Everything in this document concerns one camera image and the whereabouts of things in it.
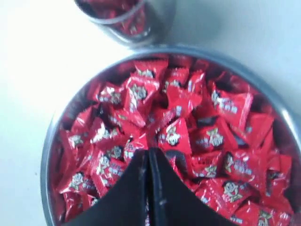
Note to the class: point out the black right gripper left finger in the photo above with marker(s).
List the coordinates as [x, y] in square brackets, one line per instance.
[124, 204]

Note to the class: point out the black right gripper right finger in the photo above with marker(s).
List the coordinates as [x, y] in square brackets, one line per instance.
[171, 202]

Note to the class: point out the pile of red wrapped candies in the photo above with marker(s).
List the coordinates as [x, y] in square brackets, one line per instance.
[221, 149]

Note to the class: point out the round stainless steel bowl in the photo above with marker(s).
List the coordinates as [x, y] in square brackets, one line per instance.
[287, 130]

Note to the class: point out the stainless steel cup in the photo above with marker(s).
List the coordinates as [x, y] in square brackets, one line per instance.
[147, 22]

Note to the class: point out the red candies inside cup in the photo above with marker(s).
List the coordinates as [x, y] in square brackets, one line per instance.
[106, 9]

